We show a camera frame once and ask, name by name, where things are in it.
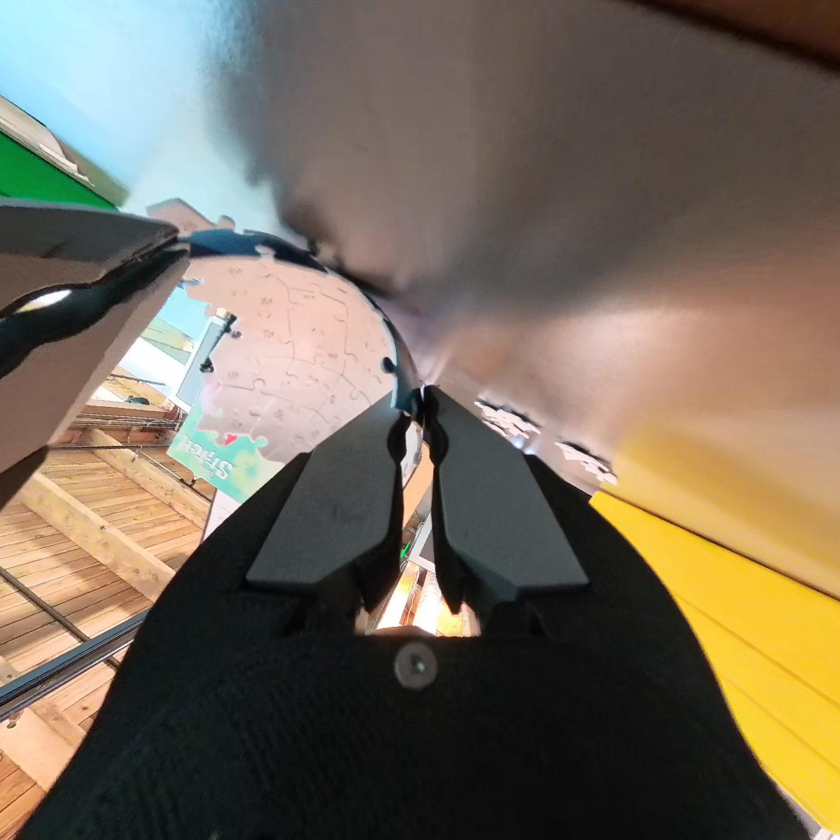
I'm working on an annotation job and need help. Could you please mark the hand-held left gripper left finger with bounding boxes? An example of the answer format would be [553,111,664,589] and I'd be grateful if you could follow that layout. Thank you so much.
[246,387,422,614]

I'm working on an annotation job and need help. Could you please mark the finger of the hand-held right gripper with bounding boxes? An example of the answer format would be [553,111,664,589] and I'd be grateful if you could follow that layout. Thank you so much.
[0,251,191,476]
[0,202,181,317]

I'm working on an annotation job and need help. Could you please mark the partly built white puzzle ball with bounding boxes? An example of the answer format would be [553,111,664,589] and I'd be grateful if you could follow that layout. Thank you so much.
[146,197,434,473]

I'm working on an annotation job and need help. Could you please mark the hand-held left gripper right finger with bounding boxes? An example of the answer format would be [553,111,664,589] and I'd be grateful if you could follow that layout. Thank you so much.
[424,386,589,616]

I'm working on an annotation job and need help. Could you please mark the grey metal pipe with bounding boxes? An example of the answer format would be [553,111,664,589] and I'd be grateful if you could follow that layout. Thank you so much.
[0,567,152,723]

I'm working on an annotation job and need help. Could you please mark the green board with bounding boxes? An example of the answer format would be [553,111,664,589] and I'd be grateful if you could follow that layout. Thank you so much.
[0,98,129,211]

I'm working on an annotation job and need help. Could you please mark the yellow plastic bin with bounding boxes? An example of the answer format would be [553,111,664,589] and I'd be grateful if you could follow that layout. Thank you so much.
[591,420,840,834]

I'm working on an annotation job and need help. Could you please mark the cartoon puzzle box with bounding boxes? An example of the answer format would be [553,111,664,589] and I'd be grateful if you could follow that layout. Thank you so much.
[141,289,277,503]

